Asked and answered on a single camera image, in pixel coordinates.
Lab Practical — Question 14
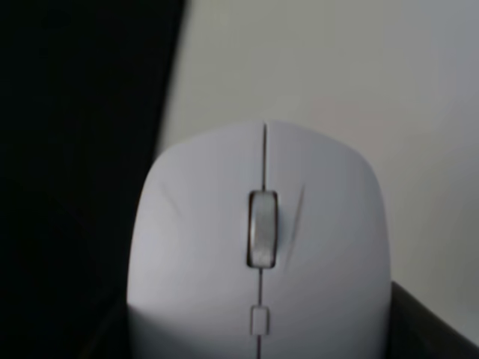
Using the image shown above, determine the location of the black rectangular mouse pad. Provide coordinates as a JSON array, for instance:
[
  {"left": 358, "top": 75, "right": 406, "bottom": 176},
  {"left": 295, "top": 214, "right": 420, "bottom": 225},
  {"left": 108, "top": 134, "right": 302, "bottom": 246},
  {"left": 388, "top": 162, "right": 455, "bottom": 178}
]
[{"left": 1, "top": 1, "right": 188, "bottom": 358}]

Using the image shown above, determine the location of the white wireless computer mouse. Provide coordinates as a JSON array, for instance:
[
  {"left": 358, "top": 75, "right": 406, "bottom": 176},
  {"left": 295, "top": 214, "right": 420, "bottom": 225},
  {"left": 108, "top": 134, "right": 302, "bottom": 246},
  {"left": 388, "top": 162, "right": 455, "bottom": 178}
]
[{"left": 126, "top": 122, "right": 391, "bottom": 358}]

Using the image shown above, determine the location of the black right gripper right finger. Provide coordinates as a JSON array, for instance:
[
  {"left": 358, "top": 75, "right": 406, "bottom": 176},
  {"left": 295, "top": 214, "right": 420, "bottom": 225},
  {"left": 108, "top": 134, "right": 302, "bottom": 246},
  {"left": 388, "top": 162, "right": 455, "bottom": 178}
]
[{"left": 388, "top": 282, "right": 478, "bottom": 358}]

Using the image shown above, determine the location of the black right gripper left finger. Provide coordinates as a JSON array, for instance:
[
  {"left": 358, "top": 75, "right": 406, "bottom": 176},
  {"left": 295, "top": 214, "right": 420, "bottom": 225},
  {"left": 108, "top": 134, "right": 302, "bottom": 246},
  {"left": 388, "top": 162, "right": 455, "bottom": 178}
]
[{"left": 84, "top": 295, "right": 131, "bottom": 359}]

